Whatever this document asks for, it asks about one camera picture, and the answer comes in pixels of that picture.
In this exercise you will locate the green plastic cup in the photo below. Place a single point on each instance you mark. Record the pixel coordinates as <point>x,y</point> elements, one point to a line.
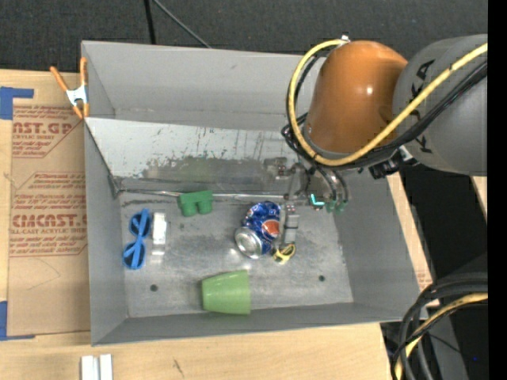
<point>227,293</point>

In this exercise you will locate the grey metal bin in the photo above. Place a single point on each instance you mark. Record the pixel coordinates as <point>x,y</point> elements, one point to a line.
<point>198,251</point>

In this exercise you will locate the crushed blue soda can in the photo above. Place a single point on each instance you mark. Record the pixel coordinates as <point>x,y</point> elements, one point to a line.
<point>257,228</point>

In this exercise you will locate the white plastic block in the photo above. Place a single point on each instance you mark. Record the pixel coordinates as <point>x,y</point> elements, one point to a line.
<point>159,230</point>

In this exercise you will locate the black cylinder on white bracket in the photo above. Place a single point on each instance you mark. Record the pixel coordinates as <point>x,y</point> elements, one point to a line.
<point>383,168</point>

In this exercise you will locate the blue sunglasses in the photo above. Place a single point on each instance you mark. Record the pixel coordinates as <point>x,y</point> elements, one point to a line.
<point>136,244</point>

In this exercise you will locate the brown cardboard board red print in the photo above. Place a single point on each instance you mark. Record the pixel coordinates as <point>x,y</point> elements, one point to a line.
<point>47,196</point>

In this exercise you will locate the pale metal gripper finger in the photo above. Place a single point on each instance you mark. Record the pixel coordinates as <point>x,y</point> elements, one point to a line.
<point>290,228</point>

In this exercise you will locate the green toy building block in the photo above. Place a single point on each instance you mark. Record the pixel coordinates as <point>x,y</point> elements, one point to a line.
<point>194,202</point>

